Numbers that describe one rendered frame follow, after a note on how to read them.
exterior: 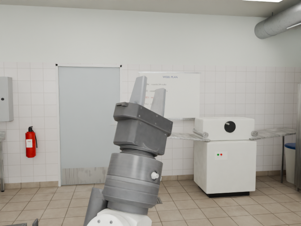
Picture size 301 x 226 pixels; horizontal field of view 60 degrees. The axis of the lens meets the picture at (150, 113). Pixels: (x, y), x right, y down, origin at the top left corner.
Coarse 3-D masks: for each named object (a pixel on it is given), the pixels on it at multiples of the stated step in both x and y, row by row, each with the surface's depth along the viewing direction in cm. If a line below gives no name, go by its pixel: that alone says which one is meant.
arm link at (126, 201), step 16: (96, 192) 42; (112, 192) 39; (128, 192) 38; (144, 192) 39; (96, 208) 41; (112, 208) 39; (128, 208) 38; (144, 208) 40; (96, 224) 36; (112, 224) 35; (128, 224) 36; (144, 224) 40
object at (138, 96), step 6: (138, 78) 46; (144, 78) 45; (138, 84) 45; (144, 84) 45; (138, 90) 45; (144, 90) 44; (132, 96) 45; (138, 96) 44; (144, 96) 44; (132, 102) 44; (138, 102) 44; (144, 102) 44
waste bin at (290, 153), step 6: (288, 144) 477; (294, 144) 477; (288, 150) 464; (294, 150) 454; (288, 156) 465; (294, 156) 455; (288, 162) 467; (294, 162) 456; (288, 168) 468; (294, 168) 457; (288, 174) 469; (288, 180) 470
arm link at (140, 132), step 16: (128, 112) 41; (144, 112) 42; (128, 128) 41; (144, 128) 42; (160, 128) 45; (128, 144) 41; (144, 144) 41; (160, 144) 45; (112, 160) 41; (128, 160) 39; (144, 160) 40; (112, 176) 40; (128, 176) 39; (144, 176) 39; (160, 176) 42
